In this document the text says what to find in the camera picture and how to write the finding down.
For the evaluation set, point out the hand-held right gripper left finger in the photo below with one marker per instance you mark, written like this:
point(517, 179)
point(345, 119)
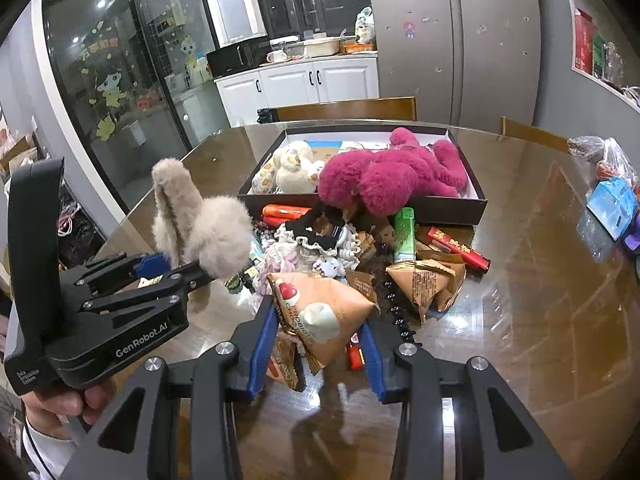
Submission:
point(265, 345)

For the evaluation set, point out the green snack packet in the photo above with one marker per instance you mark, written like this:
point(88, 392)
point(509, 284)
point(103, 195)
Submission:
point(404, 240)

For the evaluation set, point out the white wall shelf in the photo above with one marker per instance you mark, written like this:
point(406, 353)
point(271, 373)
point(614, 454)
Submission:
point(580, 80)

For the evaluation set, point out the small red snack packet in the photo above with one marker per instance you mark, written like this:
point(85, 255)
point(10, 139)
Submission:
point(356, 355)

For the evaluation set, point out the red box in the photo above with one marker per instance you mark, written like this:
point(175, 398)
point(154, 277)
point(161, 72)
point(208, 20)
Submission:
point(582, 40)

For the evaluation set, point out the white mug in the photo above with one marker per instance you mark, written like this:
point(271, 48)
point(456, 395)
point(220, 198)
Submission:
point(276, 56)

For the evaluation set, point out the white kitchen cabinet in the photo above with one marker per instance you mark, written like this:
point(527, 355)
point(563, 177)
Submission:
point(300, 80)

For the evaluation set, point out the beige plush rabbit toy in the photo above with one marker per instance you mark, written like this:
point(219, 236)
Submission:
point(220, 230)

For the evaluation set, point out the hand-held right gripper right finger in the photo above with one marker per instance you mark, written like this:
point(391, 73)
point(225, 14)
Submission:
point(372, 360)

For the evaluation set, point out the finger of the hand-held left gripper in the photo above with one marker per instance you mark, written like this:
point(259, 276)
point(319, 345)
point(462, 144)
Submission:
point(150, 263)
point(190, 276)

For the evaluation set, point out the person's left forearm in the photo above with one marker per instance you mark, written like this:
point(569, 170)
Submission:
point(40, 447)

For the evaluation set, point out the black white lace scrunchie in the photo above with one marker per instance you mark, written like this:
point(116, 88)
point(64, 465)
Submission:
point(315, 240)

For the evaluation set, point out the person's left hand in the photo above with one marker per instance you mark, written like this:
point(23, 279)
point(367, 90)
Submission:
point(65, 402)

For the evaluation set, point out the white plastic bag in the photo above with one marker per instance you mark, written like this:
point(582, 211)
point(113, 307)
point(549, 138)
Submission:
point(365, 25)

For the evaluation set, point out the orange box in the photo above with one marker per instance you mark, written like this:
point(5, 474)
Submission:
point(359, 48)

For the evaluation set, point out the purple cloth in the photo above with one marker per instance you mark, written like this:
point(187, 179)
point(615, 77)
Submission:
point(632, 240)

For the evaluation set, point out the brown triangular snack packet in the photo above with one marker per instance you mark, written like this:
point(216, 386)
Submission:
point(420, 285)

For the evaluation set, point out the small brown snack packet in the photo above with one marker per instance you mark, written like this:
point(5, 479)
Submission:
point(360, 285)

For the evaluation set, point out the silver refrigerator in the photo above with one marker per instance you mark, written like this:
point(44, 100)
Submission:
point(450, 35)

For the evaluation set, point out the tan triangular snack packet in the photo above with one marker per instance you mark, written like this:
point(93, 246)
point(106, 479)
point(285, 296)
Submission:
point(320, 320)

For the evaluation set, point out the white plush toy patterned ear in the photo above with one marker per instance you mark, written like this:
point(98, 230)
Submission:
point(295, 170)

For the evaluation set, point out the clear plastic bag of snacks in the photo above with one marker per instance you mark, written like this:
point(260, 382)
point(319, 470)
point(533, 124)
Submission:
point(607, 155)

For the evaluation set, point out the brown flat snack packet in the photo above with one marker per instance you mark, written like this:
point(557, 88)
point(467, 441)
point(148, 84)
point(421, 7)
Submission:
point(285, 367)

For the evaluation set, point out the glass door with stickers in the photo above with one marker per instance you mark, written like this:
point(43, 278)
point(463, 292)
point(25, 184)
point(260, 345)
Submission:
point(125, 85)

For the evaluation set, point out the pale lace scrunchie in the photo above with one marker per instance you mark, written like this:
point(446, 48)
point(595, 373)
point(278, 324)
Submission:
point(280, 260)

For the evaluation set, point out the black microwave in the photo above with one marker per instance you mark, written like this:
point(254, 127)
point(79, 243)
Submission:
point(235, 57)

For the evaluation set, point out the white basin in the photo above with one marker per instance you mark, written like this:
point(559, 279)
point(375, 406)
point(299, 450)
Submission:
point(322, 46)

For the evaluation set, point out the orange tube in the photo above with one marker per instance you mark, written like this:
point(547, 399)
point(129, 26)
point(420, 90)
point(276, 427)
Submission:
point(285, 208)

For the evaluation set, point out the blue box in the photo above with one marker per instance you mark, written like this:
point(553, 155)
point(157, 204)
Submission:
point(612, 205)

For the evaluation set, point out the long red snack packet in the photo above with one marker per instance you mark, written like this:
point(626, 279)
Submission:
point(457, 252)

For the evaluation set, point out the dark shallow box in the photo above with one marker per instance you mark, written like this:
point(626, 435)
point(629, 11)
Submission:
point(450, 210)

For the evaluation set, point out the magenta fluffy cloth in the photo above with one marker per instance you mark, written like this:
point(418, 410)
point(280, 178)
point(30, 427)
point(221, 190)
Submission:
point(390, 180)

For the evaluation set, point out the glossy brown desktop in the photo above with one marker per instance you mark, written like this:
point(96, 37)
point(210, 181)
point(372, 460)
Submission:
point(525, 310)

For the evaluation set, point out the dark glass wall cabinet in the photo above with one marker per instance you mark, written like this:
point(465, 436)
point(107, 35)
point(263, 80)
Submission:
point(300, 0)

